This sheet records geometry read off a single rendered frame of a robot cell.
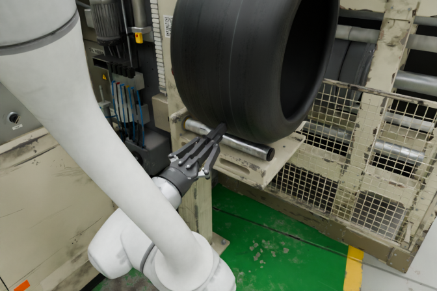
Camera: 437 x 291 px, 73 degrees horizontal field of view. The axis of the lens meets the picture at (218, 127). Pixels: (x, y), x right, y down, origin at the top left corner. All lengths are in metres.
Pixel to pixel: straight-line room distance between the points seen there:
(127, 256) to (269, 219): 1.42
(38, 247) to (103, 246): 0.78
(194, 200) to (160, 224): 0.98
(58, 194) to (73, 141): 0.93
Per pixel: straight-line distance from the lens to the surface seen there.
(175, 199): 0.67
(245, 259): 1.77
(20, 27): 0.28
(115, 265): 0.63
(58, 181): 1.28
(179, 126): 1.06
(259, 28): 0.67
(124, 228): 0.63
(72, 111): 0.35
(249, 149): 0.93
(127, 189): 0.41
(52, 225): 1.36
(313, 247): 1.88
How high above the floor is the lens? 1.44
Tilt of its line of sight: 31 degrees down
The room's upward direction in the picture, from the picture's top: straight up
